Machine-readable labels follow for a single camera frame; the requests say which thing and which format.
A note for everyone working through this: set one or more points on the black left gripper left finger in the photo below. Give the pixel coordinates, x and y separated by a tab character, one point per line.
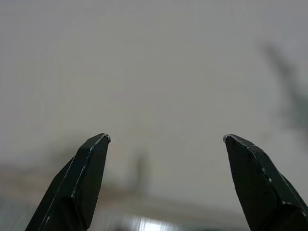
77	183

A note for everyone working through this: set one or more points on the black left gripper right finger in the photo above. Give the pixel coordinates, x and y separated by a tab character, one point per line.
255	183

